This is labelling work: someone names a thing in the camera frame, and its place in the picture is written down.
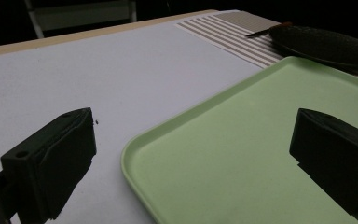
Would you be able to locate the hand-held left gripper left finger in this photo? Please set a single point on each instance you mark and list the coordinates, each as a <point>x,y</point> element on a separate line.
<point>49,161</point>

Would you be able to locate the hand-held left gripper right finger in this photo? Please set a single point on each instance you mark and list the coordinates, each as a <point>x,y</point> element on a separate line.
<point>338,161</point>

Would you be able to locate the light green plastic tray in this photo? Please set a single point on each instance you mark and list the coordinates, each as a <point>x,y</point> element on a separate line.
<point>230,140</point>

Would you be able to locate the black textured round plate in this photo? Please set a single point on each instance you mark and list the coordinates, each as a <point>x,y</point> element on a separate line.
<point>323,46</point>

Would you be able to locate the striped beige placemat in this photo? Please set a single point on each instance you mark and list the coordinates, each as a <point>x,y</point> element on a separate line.
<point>230,34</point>

